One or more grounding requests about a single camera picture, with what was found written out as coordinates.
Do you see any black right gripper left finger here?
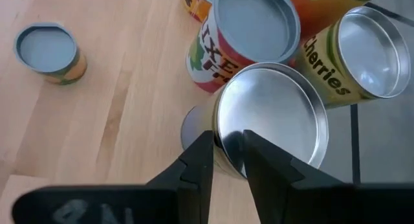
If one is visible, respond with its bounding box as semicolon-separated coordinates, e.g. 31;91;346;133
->
147;129;215;224

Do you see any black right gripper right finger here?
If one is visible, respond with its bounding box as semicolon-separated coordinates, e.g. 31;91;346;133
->
242;129;353;224

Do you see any white mixed fruit can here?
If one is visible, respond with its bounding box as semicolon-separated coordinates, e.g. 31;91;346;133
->
186;0;301;94

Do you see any beige and blue peaches can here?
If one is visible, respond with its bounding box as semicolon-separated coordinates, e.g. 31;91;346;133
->
180;62;330;180

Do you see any green sliced peaches can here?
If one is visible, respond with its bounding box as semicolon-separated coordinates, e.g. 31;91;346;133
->
13;22;88;85

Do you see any orange pineapple can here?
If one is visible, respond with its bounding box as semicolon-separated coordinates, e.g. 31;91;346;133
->
284;0;387;40

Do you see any blue and yellow cherries can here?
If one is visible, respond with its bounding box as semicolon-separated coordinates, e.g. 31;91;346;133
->
292;6;411;109

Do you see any black aluminium table frame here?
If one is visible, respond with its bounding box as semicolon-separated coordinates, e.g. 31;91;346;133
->
350;103;362;186

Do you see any short orange rings can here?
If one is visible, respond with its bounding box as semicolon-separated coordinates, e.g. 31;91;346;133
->
181;0;224;23

